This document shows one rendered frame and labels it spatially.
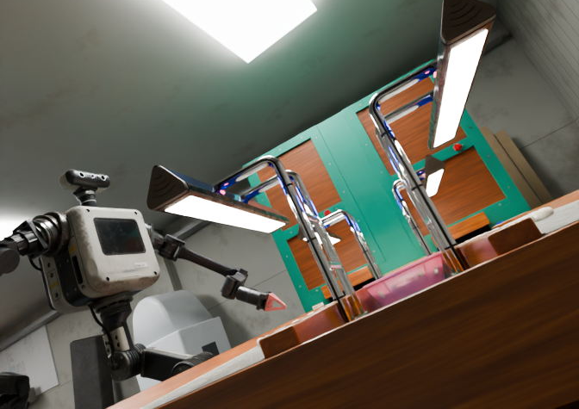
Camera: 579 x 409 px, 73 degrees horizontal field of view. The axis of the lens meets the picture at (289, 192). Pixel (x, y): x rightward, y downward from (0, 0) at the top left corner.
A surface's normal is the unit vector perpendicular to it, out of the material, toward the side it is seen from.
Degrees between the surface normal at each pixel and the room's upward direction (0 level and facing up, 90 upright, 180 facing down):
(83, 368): 90
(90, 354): 90
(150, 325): 90
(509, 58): 90
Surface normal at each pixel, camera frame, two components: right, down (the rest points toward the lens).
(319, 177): -0.30, -0.17
